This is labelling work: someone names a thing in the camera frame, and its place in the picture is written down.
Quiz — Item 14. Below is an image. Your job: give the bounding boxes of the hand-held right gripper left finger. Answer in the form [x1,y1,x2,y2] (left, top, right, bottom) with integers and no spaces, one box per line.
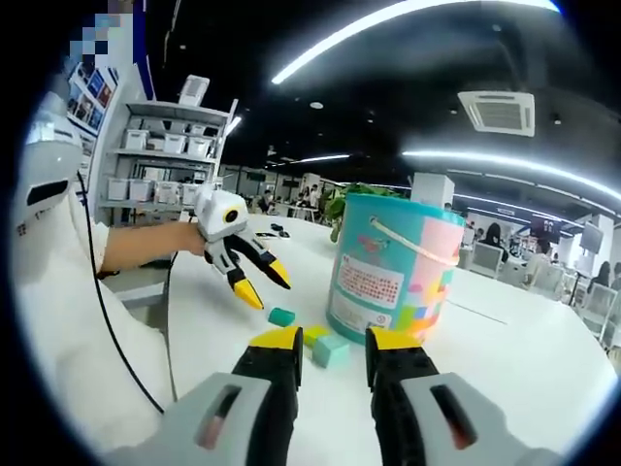
[104,324,306,466]

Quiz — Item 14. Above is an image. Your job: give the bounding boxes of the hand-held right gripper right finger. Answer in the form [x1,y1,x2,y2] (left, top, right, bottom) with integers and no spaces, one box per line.
[364,327,563,466]

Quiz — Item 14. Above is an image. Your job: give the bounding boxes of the yellow-green toy block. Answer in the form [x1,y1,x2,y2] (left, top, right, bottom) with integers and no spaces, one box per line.
[303,324,329,347]

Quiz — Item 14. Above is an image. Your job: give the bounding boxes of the mint green toy block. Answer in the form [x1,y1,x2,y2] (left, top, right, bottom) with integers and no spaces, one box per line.
[311,334,350,368]

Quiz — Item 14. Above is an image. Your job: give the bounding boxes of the teal toy storage bucket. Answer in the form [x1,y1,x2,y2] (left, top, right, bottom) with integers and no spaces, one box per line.
[325,191,467,347]

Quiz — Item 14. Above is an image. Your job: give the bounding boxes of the row of white storage bins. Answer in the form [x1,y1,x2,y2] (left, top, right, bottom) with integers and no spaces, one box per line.
[106,125,217,205]

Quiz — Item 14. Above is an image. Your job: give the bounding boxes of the group of white office chairs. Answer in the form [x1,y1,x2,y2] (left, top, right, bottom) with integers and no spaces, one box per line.
[465,237,621,350]

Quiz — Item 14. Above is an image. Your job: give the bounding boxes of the white table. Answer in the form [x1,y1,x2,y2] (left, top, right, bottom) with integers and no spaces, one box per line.
[164,216,620,460]

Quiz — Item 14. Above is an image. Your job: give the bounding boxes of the green potted plant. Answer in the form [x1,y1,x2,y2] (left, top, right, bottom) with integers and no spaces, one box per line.
[323,183,404,244]

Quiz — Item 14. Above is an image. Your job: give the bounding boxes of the grey metal shelf rack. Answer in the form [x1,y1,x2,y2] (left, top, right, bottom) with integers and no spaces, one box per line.
[99,99,240,227]

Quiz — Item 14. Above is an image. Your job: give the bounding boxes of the white ribbed box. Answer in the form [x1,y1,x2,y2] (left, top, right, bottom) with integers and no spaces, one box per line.
[178,74,212,107]

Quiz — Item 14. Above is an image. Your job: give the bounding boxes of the white chest device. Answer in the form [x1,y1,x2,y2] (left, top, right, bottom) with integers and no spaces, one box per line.
[12,91,83,219]

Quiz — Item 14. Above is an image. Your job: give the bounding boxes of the long curved ceiling light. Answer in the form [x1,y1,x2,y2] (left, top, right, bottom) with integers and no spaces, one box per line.
[271,0,559,84]

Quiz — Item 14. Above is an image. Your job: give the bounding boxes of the dark red hanging screen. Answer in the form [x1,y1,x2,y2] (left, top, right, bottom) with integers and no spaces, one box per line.
[531,216,564,239]

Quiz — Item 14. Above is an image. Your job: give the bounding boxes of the thin curved ceiling light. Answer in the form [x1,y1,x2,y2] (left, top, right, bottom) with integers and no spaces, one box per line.
[402,150,621,203]

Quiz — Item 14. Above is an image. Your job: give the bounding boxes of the grey pillar monitor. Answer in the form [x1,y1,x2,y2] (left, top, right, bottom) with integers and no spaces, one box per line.
[581,221,605,249]

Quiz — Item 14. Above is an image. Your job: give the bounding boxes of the ceiling air conditioner vent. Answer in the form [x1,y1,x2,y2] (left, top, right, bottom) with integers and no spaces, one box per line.
[457,90,537,137]

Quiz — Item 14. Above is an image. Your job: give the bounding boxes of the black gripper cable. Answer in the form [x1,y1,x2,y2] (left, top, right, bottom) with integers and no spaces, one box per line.
[163,251,179,405]

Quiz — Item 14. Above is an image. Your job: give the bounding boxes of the black chest device cable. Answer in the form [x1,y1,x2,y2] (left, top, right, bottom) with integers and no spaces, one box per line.
[75,172,166,416]

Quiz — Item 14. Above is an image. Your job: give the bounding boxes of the blue framed wall poster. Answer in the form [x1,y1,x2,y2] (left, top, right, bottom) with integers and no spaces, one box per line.
[65,62,120,137]

